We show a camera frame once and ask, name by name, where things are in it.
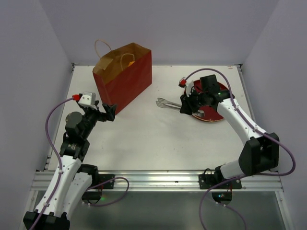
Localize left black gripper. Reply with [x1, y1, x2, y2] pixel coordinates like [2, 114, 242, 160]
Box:
[81, 100, 116, 139]

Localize metal kitchen tongs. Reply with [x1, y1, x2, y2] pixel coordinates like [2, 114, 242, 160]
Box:
[155, 97, 205, 117]

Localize red brown paper bag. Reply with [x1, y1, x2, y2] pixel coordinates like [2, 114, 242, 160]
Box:
[92, 43, 152, 114]

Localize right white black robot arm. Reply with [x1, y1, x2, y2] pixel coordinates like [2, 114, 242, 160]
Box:
[179, 75, 279, 188]

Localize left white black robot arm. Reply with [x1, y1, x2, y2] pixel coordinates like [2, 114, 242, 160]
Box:
[23, 100, 117, 230]

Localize red round plate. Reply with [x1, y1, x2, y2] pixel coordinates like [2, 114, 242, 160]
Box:
[191, 75, 230, 122]

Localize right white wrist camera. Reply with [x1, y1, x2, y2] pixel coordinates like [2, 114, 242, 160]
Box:
[178, 77, 195, 97]

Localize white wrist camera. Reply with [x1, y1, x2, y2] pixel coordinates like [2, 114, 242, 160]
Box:
[78, 92, 96, 107]
[178, 77, 195, 97]

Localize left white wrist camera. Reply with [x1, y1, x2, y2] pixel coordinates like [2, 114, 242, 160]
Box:
[78, 92, 96, 107]

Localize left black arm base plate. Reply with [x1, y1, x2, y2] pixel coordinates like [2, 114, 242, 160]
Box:
[91, 174, 115, 189]

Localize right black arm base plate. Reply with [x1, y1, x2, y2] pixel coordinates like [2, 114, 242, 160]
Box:
[198, 174, 242, 190]

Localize aluminium mounting rail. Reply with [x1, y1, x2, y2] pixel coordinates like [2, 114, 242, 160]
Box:
[30, 170, 283, 192]

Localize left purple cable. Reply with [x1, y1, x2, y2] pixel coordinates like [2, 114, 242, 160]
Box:
[26, 94, 130, 230]

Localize purple cable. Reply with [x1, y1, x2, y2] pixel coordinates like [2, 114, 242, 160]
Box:
[184, 68, 296, 230]
[26, 94, 130, 230]

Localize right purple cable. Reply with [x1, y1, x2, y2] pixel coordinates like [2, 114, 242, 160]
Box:
[184, 68, 296, 230]

